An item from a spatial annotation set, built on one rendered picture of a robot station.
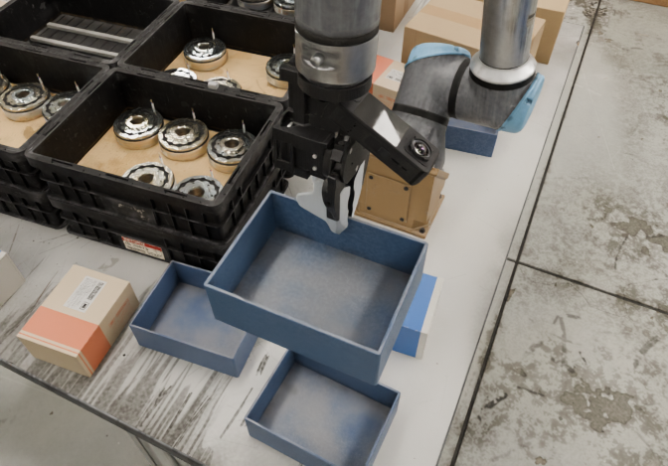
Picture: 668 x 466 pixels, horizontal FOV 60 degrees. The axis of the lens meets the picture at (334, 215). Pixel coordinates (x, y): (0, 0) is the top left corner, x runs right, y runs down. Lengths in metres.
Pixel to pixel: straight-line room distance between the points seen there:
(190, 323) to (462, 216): 0.61
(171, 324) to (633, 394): 1.40
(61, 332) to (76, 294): 0.08
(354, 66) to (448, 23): 1.08
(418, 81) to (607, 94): 1.97
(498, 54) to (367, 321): 0.56
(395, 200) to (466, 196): 0.22
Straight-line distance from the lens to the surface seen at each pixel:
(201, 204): 0.99
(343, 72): 0.52
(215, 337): 1.09
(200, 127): 1.25
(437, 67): 1.14
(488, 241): 1.25
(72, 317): 1.11
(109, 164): 1.26
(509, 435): 1.82
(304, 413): 1.01
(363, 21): 0.50
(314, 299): 0.67
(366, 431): 1.00
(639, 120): 2.93
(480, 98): 1.10
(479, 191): 1.34
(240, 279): 0.70
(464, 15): 1.63
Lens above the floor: 1.64
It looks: 49 degrees down
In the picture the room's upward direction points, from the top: straight up
